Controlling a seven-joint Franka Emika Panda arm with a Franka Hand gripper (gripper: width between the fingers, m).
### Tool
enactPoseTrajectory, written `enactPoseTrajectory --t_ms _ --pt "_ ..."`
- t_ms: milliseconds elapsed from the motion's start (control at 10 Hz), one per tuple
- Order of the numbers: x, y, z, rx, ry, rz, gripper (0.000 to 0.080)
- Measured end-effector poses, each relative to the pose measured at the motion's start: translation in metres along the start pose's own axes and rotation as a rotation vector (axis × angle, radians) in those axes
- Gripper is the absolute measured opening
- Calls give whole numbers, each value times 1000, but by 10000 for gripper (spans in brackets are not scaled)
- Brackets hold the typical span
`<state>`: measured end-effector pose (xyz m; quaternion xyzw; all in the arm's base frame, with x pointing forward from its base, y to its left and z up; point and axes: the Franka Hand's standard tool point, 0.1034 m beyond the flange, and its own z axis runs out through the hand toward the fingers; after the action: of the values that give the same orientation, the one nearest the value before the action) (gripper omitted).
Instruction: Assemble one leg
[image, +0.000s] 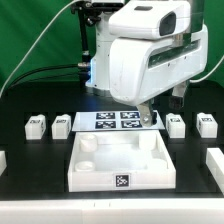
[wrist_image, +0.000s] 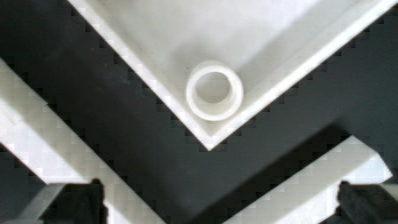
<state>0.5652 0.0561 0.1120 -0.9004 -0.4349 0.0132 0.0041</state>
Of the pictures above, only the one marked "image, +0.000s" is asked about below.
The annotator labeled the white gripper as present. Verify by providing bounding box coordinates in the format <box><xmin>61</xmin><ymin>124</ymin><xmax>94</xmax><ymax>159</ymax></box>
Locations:
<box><xmin>109</xmin><ymin>26</ymin><xmax>208</xmax><ymax>126</ymax></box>

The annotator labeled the white square table top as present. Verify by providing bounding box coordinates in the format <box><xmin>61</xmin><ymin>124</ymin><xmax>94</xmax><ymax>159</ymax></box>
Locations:
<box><xmin>68</xmin><ymin>130</ymin><xmax>176</xmax><ymax>192</ymax></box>

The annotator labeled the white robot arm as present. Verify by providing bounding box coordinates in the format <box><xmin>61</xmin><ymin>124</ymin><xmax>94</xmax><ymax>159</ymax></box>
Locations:
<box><xmin>71</xmin><ymin>0</ymin><xmax>208</xmax><ymax>126</ymax></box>

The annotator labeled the white sheet with markers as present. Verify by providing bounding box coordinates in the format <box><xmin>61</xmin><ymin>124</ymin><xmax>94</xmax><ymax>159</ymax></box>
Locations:
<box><xmin>72</xmin><ymin>111</ymin><xmax>165</xmax><ymax>132</ymax></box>

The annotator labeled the white right obstacle block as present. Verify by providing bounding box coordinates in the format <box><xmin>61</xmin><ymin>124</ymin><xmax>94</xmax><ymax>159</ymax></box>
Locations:
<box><xmin>206</xmin><ymin>148</ymin><xmax>224</xmax><ymax>195</ymax></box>

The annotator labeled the white obstacle block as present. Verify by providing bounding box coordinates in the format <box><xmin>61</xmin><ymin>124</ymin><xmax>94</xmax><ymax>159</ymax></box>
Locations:
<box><xmin>0</xmin><ymin>151</ymin><xmax>7</xmax><ymax>176</ymax></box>
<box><xmin>206</xmin><ymin>148</ymin><xmax>224</xmax><ymax>195</ymax></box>

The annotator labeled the white left obstacle block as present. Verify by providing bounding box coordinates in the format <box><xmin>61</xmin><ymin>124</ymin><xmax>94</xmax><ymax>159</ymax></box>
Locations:
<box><xmin>0</xmin><ymin>151</ymin><xmax>7</xmax><ymax>176</ymax></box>

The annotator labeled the white right cable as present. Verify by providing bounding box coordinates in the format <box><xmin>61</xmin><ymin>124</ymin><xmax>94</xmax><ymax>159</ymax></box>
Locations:
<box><xmin>190</xmin><ymin>61</ymin><xmax>224</xmax><ymax>84</ymax></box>

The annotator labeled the white cable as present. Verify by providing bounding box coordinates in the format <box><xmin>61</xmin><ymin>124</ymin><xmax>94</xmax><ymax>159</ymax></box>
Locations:
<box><xmin>0</xmin><ymin>0</ymin><xmax>83</xmax><ymax>98</ymax></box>
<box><xmin>190</xmin><ymin>61</ymin><xmax>224</xmax><ymax>84</ymax></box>

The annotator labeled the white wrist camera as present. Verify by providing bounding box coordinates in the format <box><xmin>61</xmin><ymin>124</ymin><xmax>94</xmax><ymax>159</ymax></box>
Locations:
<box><xmin>109</xmin><ymin>0</ymin><xmax>191</xmax><ymax>40</ymax></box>

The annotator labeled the black cable bundle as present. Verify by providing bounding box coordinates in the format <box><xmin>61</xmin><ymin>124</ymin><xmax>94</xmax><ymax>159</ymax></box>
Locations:
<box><xmin>6</xmin><ymin>63</ymin><xmax>91</xmax><ymax>91</ymax></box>

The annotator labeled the white front border rail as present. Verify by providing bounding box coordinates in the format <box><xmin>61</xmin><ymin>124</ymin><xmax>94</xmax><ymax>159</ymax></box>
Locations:
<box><xmin>0</xmin><ymin>198</ymin><xmax>224</xmax><ymax>224</ymax></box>

